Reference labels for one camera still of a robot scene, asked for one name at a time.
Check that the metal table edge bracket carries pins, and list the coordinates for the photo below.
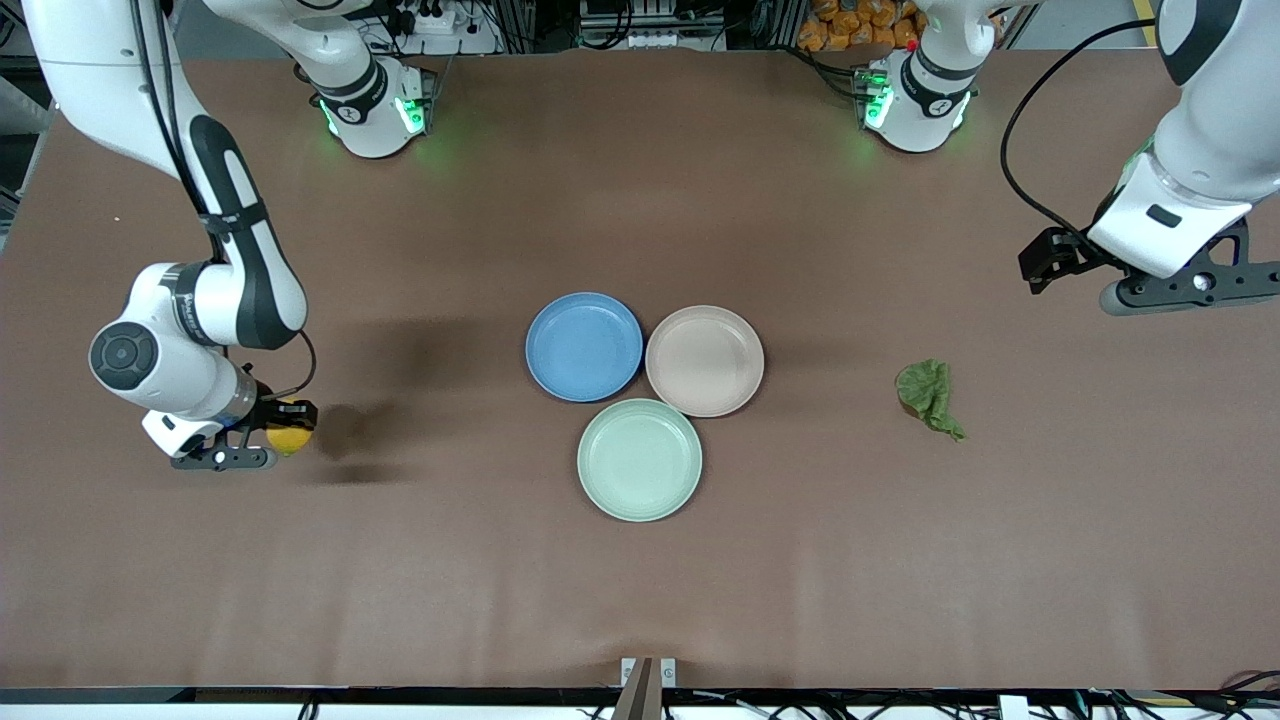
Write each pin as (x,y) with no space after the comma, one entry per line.
(648,685)

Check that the beige round plate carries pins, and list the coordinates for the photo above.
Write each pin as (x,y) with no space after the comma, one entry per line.
(705,361)

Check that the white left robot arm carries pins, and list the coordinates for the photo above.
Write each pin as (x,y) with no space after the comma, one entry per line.
(1215,140)

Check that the mint green round plate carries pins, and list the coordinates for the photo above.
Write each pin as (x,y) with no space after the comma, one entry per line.
(640,460)

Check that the yellow lemon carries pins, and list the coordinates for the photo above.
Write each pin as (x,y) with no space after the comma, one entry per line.
(290,442)

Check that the blue round plate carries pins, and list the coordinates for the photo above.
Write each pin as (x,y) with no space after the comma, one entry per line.
(585,347)

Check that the white power strip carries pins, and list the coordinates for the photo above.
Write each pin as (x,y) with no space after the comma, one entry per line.
(435,18)

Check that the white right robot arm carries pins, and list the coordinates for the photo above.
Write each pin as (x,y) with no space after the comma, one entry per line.
(255,285)

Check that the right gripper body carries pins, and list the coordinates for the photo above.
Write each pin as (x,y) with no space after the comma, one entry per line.
(262,412)

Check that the orange snack bags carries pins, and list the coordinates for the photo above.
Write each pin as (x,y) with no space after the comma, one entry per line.
(860,25)

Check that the green lettuce leaf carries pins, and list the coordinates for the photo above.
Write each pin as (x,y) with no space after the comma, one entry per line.
(928,395)

